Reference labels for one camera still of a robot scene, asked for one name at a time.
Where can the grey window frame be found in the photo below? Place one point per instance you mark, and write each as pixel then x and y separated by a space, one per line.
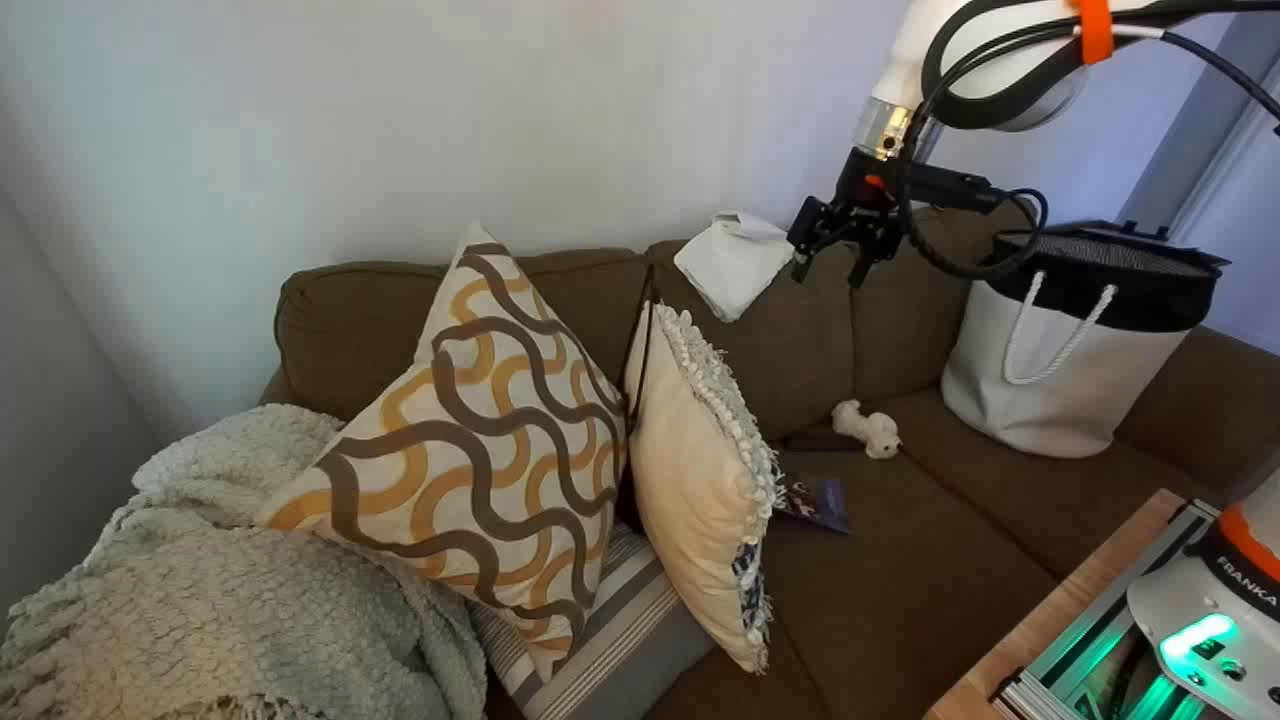
pixel 1195 121

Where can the small white teddy bear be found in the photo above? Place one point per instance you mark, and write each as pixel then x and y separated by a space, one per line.
pixel 873 429

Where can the cream fringed throw pillow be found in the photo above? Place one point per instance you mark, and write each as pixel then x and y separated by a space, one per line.
pixel 692 493

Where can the blue paperback book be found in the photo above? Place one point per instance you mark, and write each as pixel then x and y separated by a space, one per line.
pixel 825 507

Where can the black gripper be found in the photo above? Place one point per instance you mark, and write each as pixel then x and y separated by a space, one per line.
pixel 873 193

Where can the wave patterned throw pillow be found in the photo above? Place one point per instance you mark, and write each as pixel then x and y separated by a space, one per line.
pixel 467 442

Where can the brown fabric sofa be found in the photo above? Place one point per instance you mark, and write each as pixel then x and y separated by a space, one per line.
pixel 932 574

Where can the white and black tote bag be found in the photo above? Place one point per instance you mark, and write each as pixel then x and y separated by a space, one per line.
pixel 1052 384

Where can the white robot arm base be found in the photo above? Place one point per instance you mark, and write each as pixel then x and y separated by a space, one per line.
pixel 1222 603

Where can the aluminium frame rail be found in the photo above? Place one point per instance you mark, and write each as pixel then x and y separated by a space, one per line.
pixel 1065 666

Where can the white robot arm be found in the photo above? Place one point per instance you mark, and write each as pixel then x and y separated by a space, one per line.
pixel 916 53

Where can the white folded cloth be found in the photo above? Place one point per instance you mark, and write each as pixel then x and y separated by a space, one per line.
pixel 733 260

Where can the grey knitted blanket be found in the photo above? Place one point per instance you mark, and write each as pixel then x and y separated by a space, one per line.
pixel 202 603

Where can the grey striped cushion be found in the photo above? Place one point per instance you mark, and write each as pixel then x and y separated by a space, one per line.
pixel 614 641

